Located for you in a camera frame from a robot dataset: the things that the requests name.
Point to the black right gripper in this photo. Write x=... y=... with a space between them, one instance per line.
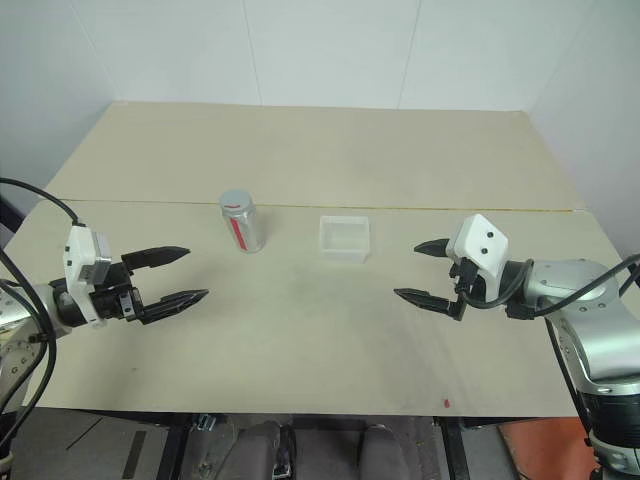
x=479 y=286

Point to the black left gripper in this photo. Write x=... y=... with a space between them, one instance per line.
x=112 y=300

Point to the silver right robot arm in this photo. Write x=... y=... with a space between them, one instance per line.
x=595 y=340

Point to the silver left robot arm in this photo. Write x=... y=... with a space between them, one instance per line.
x=22 y=320

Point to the clear plastic container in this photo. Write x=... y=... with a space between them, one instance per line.
x=345 y=240

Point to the silver red soda can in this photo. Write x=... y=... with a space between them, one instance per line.
x=247 y=232

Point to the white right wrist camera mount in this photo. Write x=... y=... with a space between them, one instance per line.
x=480 y=240

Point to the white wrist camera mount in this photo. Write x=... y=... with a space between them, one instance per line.
x=480 y=240
x=79 y=250

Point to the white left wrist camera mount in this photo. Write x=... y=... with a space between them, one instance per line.
x=79 y=250

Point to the small metal bracket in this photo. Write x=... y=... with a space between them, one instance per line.
x=204 y=422

